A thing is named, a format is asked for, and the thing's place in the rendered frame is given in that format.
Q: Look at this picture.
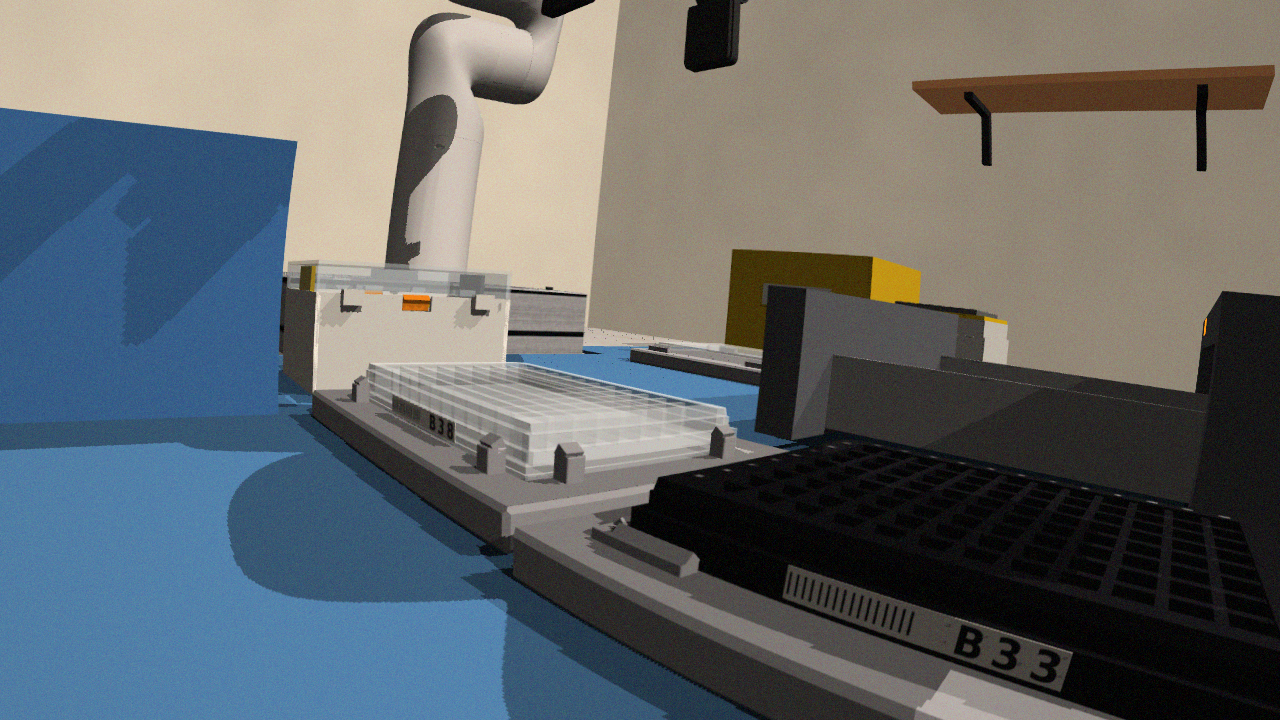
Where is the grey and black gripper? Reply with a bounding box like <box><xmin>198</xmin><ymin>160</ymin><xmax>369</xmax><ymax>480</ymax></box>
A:
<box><xmin>541</xmin><ymin>0</ymin><xmax>748</xmax><ymax>72</ymax></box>

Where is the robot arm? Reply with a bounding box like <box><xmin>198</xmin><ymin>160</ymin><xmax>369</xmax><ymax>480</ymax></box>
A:
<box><xmin>385</xmin><ymin>0</ymin><xmax>564</xmax><ymax>268</ymax></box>

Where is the yellow box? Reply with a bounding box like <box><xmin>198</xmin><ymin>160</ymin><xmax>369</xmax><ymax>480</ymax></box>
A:
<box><xmin>724</xmin><ymin>249</ymin><xmax>922</xmax><ymax>348</ymax></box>

